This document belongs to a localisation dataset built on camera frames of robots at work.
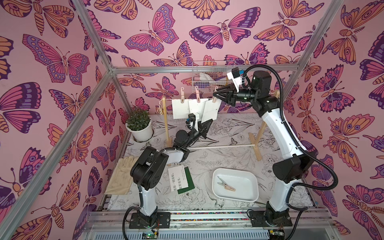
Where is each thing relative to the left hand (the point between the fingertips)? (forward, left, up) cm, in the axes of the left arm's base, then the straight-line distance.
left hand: (214, 120), depth 78 cm
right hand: (+2, 0, +17) cm, 17 cm away
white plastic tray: (-23, -19, -27) cm, 40 cm away
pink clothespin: (-26, -9, -26) cm, 38 cm away
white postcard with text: (-20, +21, -28) cm, 40 cm away
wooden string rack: (+6, -31, -27) cm, 41 cm away
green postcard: (-21, +13, -29) cm, 38 cm away
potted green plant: (+10, +46, -12) cm, 48 cm away
